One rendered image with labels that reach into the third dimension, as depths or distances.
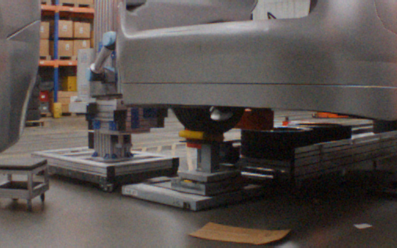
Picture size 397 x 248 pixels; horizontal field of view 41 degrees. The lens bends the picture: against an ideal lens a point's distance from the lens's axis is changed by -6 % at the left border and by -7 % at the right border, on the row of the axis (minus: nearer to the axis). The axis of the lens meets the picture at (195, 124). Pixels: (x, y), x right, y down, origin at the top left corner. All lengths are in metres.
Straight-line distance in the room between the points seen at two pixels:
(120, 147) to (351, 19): 3.14
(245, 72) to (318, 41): 0.44
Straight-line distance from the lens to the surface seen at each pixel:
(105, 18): 5.17
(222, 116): 4.46
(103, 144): 5.18
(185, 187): 4.29
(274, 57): 2.65
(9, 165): 4.09
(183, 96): 3.11
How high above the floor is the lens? 0.91
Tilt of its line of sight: 4 degrees down
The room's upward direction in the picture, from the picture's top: straight up
